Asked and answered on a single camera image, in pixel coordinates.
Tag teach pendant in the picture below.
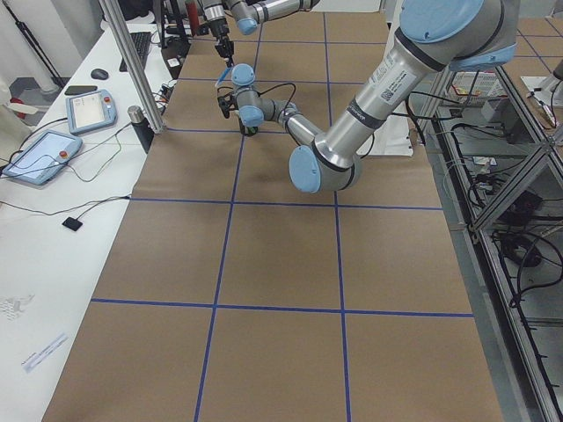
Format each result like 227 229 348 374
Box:
2 130 83 186
65 90 117 135

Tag teach pendant near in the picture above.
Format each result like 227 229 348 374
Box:
2 130 83 186

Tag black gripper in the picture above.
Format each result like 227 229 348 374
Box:
217 94 238 118
211 19 234 67

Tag black computer mouse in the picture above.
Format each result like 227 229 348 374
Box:
91 69 109 80

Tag black keyboard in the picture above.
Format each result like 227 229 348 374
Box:
130 32 152 69

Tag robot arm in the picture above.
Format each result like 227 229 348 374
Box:
218 0 520 193
196 0 318 68

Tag teach pendant far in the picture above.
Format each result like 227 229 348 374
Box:
65 90 117 135

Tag black water bottle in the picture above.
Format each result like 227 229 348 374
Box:
128 105 154 154

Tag aluminium frame post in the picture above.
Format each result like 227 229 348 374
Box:
99 0 165 134

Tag black mesh pen cup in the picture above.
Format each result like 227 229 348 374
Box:
238 115 263 136

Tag black smartphone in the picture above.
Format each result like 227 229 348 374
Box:
64 85 98 96

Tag small black square pad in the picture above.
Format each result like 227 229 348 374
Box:
62 216 83 231

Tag blue highlighter pen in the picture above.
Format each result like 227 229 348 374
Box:
215 67 232 88

